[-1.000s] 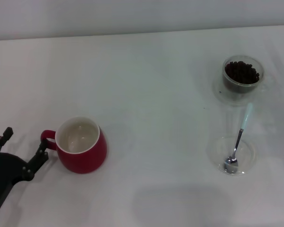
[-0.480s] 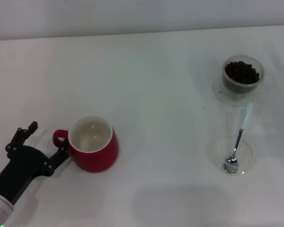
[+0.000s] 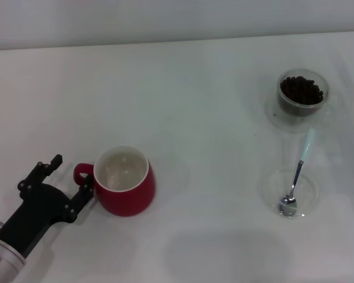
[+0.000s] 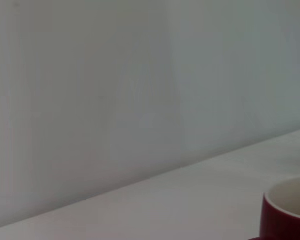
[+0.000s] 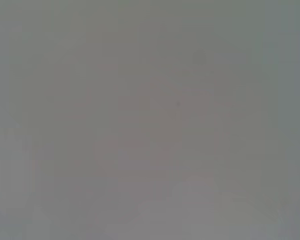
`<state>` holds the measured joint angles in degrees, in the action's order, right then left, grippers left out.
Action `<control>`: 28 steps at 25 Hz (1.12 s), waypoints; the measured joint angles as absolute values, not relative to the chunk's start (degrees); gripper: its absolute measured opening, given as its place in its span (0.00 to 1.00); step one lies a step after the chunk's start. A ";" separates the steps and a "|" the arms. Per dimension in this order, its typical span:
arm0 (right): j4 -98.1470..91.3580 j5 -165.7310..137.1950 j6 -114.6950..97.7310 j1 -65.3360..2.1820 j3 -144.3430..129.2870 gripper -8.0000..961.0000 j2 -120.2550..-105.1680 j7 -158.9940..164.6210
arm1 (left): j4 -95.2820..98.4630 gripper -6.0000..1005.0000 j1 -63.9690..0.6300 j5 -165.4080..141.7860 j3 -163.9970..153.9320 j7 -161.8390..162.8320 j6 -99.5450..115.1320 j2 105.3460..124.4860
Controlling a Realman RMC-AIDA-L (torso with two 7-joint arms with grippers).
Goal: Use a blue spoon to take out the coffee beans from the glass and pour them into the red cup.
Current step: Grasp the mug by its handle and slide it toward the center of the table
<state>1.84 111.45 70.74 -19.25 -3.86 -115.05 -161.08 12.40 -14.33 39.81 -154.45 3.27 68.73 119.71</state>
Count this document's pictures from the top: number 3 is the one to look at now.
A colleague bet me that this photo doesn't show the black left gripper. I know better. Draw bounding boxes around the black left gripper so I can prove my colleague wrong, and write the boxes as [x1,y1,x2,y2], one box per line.
[0,154,94,257]

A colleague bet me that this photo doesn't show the red ceramic mug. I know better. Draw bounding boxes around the red ceramic mug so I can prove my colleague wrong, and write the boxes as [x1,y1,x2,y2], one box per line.
[73,144,156,218]

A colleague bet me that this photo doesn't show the clear glass cup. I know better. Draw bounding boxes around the clear glass cup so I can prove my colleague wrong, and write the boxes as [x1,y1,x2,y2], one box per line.
[276,68,345,118]

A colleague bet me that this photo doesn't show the steel spoon with blue handle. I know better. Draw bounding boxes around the steel spoon with blue handle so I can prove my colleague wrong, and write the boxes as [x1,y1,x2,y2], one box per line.
[278,127,317,217]

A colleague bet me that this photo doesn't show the pile of coffee beans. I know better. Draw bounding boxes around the pile of coffee beans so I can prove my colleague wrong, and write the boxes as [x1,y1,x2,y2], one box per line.
[280,75,325,106]

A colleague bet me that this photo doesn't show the glass cup of coffee beans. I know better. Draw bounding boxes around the glass cup of coffee beans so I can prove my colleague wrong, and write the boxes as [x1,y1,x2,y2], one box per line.
[264,94,346,133]

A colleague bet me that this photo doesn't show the clear glass dish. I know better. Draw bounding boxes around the clear glass dish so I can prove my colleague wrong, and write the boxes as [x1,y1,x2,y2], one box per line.
[258,169,319,221]

